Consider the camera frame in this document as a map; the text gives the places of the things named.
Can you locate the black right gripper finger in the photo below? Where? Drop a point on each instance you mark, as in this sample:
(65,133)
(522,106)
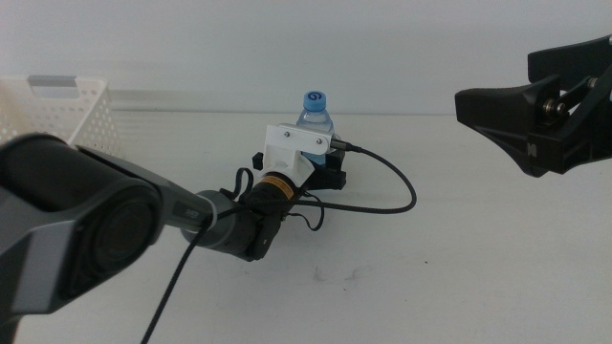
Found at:
(569,62)
(507,110)

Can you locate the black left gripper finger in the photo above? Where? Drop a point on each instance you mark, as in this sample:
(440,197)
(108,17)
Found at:
(336,158)

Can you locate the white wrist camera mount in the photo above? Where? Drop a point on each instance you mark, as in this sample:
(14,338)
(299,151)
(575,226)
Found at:
(287,153)

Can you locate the white wall trunking strip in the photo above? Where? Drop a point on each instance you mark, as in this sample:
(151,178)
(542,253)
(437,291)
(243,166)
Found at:
(191,101)

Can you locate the clear water bottle blue cap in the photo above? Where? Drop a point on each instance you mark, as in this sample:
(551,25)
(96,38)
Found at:
(314,102)

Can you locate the white perforated plastic basket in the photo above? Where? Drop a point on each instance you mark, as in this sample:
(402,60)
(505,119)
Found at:
(91,119)

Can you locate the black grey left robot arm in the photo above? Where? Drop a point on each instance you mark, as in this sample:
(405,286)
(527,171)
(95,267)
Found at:
(95,215)

